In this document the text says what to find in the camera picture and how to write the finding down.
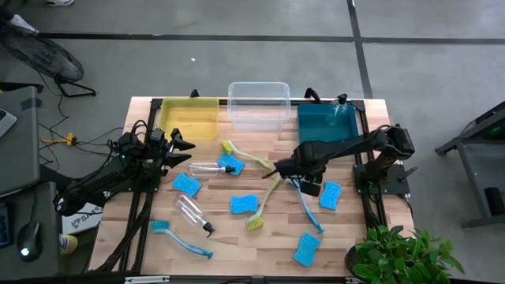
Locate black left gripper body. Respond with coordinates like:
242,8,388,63
146,126,178,177

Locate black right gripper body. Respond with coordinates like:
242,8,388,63
275,151,323,186

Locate clear pump bottle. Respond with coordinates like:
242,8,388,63
173,192,216,238
329,93,349,126
187,162,237,178

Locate blue sponge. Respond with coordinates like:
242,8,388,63
292,232,322,268
171,171,203,198
216,152,246,177
319,181,342,211
230,194,260,215

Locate blue dish brush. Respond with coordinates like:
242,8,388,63
150,219,214,260
290,177,326,234

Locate yellow plastic bin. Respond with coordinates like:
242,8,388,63
159,96,220,142

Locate teal plastic bin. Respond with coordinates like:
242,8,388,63
296,102,361,145

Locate clear plastic bin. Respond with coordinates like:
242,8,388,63
227,81,292,134

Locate yellow power plug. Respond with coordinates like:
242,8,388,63
40,133,78,148

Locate white cardboard box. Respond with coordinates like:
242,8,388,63
61,201,104,236

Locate dark keyboard desk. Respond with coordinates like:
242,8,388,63
0,181,63,279

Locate silver aluminium extrusion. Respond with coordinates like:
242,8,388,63
124,275,171,284

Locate yellow cup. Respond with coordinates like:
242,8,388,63
58,233,79,256

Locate green potted plant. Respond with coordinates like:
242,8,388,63
344,224,466,284

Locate grey desk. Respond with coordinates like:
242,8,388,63
0,85,45,197

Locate black floor fan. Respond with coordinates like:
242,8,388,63
0,26,98,99

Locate light grey flat device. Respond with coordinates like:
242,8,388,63
0,108,18,139

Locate black metal cart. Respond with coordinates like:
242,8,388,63
435,100,505,230

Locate black computer mouse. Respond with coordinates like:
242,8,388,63
16,221,43,263

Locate black keyboard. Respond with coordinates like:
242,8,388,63
0,203,12,249

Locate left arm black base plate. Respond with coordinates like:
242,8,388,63
103,173,163,194

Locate black table frame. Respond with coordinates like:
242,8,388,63
88,88,390,277

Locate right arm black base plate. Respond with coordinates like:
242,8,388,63
353,163,412,197

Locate black camera mast frame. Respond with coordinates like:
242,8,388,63
39,164,74,190

